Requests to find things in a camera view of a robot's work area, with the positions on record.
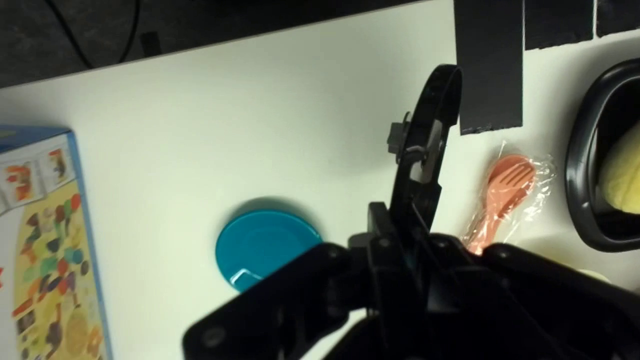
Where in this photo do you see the teal round plate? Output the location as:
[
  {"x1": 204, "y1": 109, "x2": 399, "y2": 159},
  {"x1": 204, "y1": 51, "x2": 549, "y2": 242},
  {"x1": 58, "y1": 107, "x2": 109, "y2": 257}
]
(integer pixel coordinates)
[{"x1": 214, "y1": 197, "x2": 325, "y2": 296}]

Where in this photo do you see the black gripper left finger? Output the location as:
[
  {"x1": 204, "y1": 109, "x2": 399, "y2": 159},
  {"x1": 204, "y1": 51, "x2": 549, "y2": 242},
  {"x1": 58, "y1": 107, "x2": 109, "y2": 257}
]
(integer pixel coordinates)
[{"x1": 181, "y1": 64, "x2": 440, "y2": 360}]

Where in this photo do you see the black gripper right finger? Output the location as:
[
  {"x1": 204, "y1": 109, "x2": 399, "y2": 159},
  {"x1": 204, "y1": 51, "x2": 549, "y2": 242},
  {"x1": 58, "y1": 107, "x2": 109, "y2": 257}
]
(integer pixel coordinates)
[{"x1": 406, "y1": 61, "x2": 640, "y2": 360}]

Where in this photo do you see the thin black floor cable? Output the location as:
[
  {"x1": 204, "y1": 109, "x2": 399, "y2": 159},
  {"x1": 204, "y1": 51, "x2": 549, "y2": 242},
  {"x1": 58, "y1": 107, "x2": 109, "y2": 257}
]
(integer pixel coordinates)
[{"x1": 44, "y1": 0, "x2": 143, "y2": 69}]

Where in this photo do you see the long black rectangular strip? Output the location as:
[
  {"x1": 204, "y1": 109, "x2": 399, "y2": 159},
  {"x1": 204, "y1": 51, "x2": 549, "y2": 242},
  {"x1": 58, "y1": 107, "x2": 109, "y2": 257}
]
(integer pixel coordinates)
[{"x1": 454, "y1": 0, "x2": 525, "y2": 136}]

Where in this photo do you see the yellow toy banana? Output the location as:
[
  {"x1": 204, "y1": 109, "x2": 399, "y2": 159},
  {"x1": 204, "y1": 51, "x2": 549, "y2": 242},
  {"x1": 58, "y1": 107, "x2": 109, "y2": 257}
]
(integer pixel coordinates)
[{"x1": 595, "y1": 121, "x2": 640, "y2": 216}]

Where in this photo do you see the black plastic tray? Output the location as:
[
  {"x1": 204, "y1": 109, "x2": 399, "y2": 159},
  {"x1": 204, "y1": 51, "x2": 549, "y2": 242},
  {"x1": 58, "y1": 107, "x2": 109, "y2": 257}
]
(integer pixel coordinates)
[{"x1": 564, "y1": 56, "x2": 640, "y2": 253}]

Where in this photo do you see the colourful printed blue box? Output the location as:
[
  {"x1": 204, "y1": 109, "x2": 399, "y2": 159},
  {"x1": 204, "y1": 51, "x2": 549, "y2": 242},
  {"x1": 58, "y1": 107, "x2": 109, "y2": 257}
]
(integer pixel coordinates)
[{"x1": 0, "y1": 126, "x2": 114, "y2": 360}]

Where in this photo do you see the orange wrapped plastic fork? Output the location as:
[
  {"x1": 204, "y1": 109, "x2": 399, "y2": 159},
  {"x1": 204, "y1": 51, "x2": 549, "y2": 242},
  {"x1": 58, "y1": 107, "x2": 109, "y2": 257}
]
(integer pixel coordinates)
[{"x1": 462, "y1": 152, "x2": 556, "y2": 259}]

